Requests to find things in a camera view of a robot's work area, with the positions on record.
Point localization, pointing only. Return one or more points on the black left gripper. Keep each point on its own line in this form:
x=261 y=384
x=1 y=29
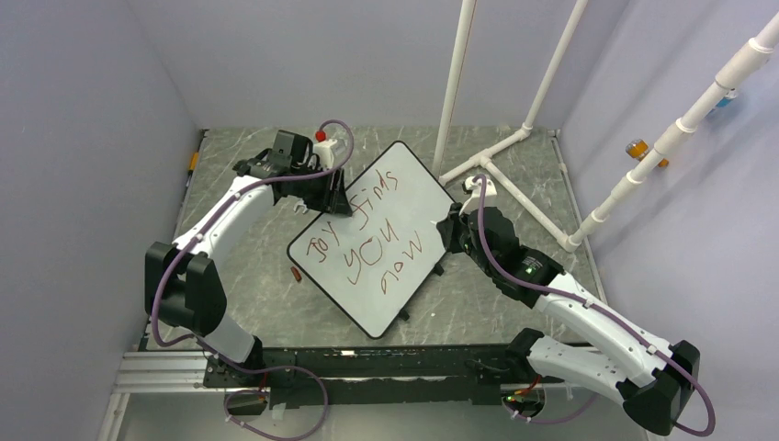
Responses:
x=333 y=201

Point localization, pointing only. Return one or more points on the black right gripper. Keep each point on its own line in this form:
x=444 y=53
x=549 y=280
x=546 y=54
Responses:
x=450 y=226

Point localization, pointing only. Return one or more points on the wire whiteboard stand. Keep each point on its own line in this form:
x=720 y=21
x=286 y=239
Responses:
x=403 y=315

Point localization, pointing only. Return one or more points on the white framed whiteboard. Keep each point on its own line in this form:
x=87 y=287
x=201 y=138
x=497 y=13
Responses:
x=371 y=263

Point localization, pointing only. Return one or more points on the red marker cap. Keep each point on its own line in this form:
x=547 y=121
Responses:
x=296 y=274

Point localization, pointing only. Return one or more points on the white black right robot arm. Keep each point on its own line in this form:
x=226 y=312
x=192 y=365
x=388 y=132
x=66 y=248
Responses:
x=651 y=378

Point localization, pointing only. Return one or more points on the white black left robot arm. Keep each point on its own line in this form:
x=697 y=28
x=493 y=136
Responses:
x=183 y=293

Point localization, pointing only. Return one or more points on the orange black edge tool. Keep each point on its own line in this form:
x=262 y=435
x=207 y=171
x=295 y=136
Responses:
x=192 y=165

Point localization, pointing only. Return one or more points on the white diagonal PVC pipe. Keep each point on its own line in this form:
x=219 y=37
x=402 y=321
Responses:
x=751 y=57

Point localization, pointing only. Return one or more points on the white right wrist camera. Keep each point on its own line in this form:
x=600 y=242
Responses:
x=482 y=192

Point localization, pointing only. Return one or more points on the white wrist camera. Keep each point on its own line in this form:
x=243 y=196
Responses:
x=482 y=192
x=330 y=151

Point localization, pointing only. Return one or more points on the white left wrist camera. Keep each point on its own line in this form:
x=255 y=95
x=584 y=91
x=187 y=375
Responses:
x=330 y=151

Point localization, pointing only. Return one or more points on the white PVC pipe frame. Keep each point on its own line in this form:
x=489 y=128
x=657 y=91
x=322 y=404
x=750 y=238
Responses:
x=507 y=84

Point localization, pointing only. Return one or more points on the orange yellow wall fitting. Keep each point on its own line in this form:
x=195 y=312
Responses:
x=637 y=149

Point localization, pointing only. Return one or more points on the blue wall fitting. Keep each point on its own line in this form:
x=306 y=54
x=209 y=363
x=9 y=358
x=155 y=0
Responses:
x=731 y=95

